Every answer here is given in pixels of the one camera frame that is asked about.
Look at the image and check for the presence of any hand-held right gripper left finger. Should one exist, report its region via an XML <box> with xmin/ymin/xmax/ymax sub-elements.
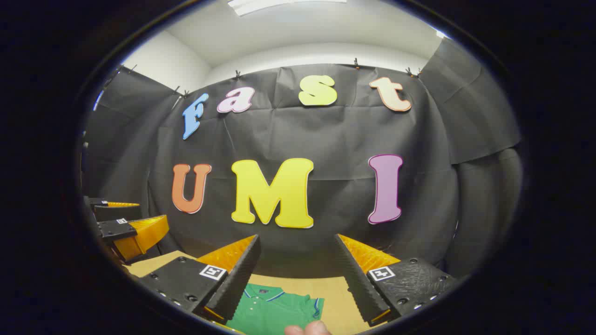
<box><xmin>139</xmin><ymin>234</ymin><xmax>261</xmax><ymax>325</ymax></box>

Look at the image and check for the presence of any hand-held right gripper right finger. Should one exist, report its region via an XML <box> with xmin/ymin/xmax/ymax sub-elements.
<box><xmin>334</xmin><ymin>234</ymin><xmax>459</xmax><ymax>327</ymax></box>

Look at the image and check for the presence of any green polo T-shirt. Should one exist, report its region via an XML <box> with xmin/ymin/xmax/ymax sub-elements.
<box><xmin>226</xmin><ymin>283</ymin><xmax>325</xmax><ymax>335</ymax></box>

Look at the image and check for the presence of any black backdrop cloth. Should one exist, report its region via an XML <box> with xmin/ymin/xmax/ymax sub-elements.
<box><xmin>81</xmin><ymin>37</ymin><xmax>523</xmax><ymax>280</ymax></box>

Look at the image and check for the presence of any ceiling light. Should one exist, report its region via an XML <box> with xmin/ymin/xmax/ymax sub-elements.
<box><xmin>228</xmin><ymin>0</ymin><xmax>347</xmax><ymax>17</ymax></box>

